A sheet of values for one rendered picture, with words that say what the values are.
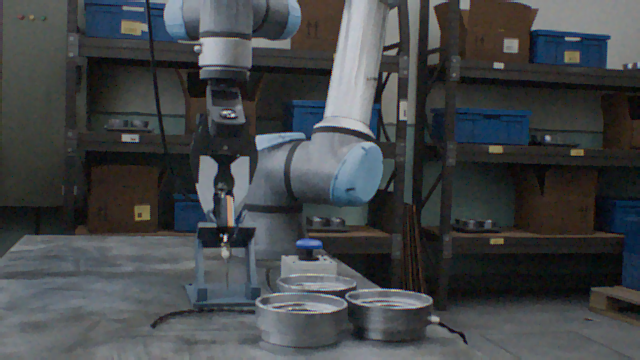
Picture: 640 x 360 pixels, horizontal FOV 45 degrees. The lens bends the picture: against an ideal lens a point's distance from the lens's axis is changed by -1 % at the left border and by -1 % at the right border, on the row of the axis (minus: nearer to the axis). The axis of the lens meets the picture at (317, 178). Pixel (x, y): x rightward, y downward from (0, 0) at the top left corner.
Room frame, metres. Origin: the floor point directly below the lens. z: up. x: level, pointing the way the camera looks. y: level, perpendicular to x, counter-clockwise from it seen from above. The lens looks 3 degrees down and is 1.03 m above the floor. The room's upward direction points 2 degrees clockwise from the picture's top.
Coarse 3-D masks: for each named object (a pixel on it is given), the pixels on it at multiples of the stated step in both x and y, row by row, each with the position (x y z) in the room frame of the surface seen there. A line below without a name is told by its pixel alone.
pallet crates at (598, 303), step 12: (624, 228) 4.80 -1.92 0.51; (636, 228) 4.72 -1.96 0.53; (624, 240) 4.81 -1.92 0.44; (636, 240) 4.71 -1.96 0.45; (624, 252) 4.80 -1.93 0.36; (636, 252) 4.71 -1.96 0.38; (624, 264) 4.80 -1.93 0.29; (636, 264) 4.70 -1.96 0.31; (624, 276) 4.78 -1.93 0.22; (636, 276) 4.70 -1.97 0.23; (600, 288) 4.75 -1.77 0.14; (612, 288) 4.76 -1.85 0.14; (624, 288) 4.77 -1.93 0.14; (636, 288) 4.70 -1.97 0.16; (600, 300) 4.68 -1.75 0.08; (612, 300) 4.66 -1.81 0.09; (624, 300) 4.49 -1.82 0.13; (636, 300) 4.41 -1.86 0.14; (600, 312) 4.67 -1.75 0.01; (612, 312) 4.63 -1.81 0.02; (636, 324) 4.39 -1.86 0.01
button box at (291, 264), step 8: (288, 256) 1.19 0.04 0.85; (296, 256) 1.19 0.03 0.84; (304, 256) 1.17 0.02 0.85; (320, 256) 1.20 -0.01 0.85; (288, 264) 1.14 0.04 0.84; (296, 264) 1.13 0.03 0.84; (304, 264) 1.13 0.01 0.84; (312, 264) 1.13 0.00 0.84; (320, 264) 1.13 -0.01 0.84; (328, 264) 1.14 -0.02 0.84; (336, 264) 1.14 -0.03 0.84; (288, 272) 1.13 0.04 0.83; (296, 272) 1.13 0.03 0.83; (304, 272) 1.13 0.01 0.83; (312, 272) 1.13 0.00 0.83; (320, 272) 1.13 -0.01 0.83; (328, 272) 1.14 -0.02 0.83
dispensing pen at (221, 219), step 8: (224, 184) 1.14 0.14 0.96; (216, 192) 1.14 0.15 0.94; (224, 192) 1.13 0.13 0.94; (216, 200) 1.10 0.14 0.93; (224, 200) 1.10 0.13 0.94; (216, 208) 1.09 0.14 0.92; (224, 208) 1.10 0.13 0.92; (216, 216) 1.09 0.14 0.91; (224, 216) 1.09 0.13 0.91; (216, 224) 1.08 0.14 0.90; (224, 224) 1.08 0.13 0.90; (216, 232) 1.09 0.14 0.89; (224, 232) 1.09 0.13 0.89; (224, 240) 1.08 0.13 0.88; (224, 248) 1.08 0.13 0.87; (224, 256) 1.07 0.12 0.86; (224, 264) 1.07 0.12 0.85
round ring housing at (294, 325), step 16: (256, 304) 0.87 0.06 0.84; (272, 304) 0.92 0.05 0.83; (304, 304) 0.93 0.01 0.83; (320, 304) 0.93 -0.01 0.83; (336, 304) 0.91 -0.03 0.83; (256, 320) 0.87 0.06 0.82; (272, 320) 0.84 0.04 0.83; (288, 320) 0.84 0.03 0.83; (304, 320) 0.83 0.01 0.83; (320, 320) 0.84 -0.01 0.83; (336, 320) 0.85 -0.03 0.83; (272, 336) 0.85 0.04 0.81; (288, 336) 0.84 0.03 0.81; (304, 336) 0.84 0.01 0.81; (320, 336) 0.85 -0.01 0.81; (336, 336) 0.87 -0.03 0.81
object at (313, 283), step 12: (288, 276) 1.05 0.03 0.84; (300, 276) 1.06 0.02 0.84; (312, 276) 1.06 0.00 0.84; (324, 276) 1.06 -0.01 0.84; (336, 276) 1.06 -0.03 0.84; (288, 288) 0.98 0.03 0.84; (300, 288) 0.97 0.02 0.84; (312, 288) 1.03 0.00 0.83; (324, 288) 1.03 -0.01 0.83; (348, 288) 0.98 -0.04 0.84
